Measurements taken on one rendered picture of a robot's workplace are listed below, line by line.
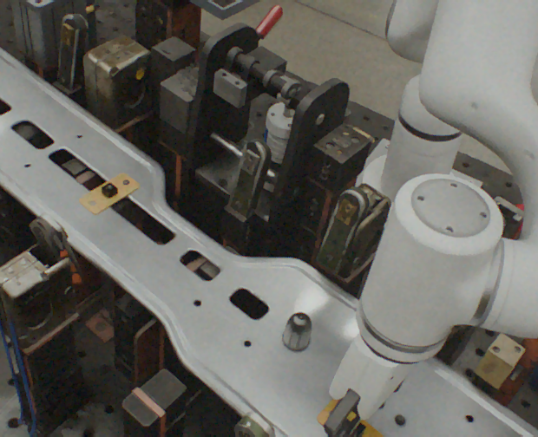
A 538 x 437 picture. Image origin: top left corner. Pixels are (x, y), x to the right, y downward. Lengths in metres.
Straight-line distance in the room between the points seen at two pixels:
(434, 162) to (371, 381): 0.69
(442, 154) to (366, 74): 1.81
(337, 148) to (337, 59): 2.17
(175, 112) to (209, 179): 0.11
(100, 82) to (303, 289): 0.45
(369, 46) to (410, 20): 2.14
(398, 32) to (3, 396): 0.82
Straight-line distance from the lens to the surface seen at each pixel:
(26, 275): 0.92
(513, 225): 0.83
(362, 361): 0.68
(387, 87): 3.06
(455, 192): 0.59
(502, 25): 0.62
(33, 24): 1.27
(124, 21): 1.95
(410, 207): 0.56
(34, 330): 0.97
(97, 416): 1.20
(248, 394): 0.87
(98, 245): 1.00
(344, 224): 0.97
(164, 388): 0.89
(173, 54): 1.15
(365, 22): 3.42
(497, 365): 0.91
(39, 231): 0.90
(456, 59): 0.61
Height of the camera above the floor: 1.76
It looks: 47 degrees down
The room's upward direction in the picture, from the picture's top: 10 degrees clockwise
